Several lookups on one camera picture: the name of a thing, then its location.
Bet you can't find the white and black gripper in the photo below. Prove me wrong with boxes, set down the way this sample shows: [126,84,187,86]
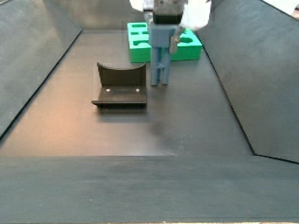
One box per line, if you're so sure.
[129,0,211,54]

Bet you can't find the blue three prong peg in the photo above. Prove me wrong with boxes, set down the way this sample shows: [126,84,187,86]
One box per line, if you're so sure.
[149,23,178,86]

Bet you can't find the green shape sorting board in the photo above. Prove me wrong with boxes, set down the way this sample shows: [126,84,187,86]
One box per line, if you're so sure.
[127,22,202,63]

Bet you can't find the dark curved holder block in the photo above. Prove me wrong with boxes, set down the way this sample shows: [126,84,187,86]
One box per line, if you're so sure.
[91,63,147,107]

